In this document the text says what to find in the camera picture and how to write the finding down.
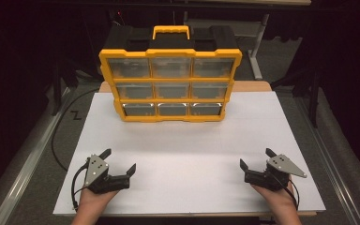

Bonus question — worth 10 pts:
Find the person's right hand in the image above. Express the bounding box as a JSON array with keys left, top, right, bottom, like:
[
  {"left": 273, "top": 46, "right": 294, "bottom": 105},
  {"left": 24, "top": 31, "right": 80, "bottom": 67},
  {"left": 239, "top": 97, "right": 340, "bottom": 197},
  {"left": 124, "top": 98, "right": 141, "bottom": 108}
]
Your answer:
[{"left": 250, "top": 178, "right": 298, "bottom": 210}]

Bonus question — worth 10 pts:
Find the black metal stand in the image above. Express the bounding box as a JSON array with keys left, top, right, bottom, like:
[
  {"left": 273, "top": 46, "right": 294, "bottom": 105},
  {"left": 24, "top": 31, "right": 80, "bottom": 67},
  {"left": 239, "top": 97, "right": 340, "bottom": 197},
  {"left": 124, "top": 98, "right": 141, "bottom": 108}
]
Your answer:
[
  {"left": 50, "top": 58, "right": 80, "bottom": 117},
  {"left": 270, "top": 67, "right": 323, "bottom": 128}
]

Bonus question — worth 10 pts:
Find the person's left hand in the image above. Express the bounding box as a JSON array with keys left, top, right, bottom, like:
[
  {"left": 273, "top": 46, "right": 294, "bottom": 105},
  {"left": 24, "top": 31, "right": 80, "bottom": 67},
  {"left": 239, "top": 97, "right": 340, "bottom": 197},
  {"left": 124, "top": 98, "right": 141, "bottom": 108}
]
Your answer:
[{"left": 79, "top": 187, "right": 120, "bottom": 210}]

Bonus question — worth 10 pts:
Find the set of clear organizer drawers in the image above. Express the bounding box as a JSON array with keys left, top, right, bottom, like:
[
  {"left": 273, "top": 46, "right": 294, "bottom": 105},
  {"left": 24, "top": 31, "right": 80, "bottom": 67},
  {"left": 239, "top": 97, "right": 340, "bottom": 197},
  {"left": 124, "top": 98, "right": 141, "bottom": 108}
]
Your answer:
[{"left": 107, "top": 56, "right": 236, "bottom": 117}]

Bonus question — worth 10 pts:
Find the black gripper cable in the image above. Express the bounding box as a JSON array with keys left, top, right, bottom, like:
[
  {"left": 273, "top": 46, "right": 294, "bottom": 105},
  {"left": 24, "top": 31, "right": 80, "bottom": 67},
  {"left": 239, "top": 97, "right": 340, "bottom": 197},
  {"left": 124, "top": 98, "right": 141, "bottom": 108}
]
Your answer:
[
  {"left": 70, "top": 157, "right": 91, "bottom": 212},
  {"left": 270, "top": 172, "right": 301, "bottom": 211}
]

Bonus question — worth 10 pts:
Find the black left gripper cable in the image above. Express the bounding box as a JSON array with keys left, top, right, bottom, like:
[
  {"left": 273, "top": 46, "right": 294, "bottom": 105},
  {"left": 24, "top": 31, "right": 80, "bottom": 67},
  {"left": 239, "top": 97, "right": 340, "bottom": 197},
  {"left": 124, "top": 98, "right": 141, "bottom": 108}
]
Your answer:
[{"left": 70, "top": 157, "right": 91, "bottom": 212}]

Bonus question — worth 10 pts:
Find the black floor cable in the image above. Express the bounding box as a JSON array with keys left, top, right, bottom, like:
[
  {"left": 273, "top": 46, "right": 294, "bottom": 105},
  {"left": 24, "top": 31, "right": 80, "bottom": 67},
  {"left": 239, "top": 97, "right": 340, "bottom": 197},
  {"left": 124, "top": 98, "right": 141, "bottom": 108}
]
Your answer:
[{"left": 51, "top": 87, "right": 100, "bottom": 173}]

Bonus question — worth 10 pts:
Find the aluminium floor rail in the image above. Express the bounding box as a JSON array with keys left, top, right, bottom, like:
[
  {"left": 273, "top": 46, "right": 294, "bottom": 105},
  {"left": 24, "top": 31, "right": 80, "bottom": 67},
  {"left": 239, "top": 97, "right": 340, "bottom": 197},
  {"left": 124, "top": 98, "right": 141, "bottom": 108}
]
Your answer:
[
  {"left": 294, "top": 96, "right": 360, "bottom": 225},
  {"left": 0, "top": 86, "right": 73, "bottom": 225}
]

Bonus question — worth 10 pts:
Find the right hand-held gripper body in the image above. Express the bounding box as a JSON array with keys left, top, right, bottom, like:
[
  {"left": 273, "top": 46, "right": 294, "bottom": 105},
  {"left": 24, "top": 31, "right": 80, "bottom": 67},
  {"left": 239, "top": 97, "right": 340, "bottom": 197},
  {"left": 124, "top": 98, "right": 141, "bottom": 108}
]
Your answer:
[{"left": 244, "top": 153, "right": 308, "bottom": 192}]

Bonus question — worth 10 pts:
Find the yellow black organizer case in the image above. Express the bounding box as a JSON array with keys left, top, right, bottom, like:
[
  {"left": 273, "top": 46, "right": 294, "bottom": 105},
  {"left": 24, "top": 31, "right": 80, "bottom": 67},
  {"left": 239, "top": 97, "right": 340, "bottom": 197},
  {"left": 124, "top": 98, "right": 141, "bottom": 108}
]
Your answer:
[{"left": 98, "top": 24, "right": 244, "bottom": 124}]

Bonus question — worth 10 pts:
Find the grey metal stand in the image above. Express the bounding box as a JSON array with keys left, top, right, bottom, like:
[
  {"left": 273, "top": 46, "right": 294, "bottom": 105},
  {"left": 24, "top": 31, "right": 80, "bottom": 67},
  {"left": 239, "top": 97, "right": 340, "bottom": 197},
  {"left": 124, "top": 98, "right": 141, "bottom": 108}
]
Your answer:
[{"left": 183, "top": 12, "right": 271, "bottom": 81}]

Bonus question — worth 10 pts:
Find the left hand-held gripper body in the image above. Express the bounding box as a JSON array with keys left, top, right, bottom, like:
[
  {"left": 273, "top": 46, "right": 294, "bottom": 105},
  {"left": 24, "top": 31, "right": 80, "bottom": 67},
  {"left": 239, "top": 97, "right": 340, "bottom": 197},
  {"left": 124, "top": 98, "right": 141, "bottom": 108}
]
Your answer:
[{"left": 83, "top": 154, "right": 131, "bottom": 195}]

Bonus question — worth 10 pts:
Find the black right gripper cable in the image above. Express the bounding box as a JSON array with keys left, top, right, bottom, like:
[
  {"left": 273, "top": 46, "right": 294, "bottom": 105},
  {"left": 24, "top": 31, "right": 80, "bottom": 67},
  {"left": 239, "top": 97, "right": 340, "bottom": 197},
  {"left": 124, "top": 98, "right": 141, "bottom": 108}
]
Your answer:
[{"left": 270, "top": 172, "right": 301, "bottom": 211}]

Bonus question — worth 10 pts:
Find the white table board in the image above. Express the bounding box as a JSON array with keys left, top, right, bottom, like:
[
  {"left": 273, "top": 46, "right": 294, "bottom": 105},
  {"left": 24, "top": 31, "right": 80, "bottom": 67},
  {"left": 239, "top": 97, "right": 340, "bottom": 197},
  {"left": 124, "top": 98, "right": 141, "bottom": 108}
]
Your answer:
[{"left": 52, "top": 91, "right": 327, "bottom": 217}]

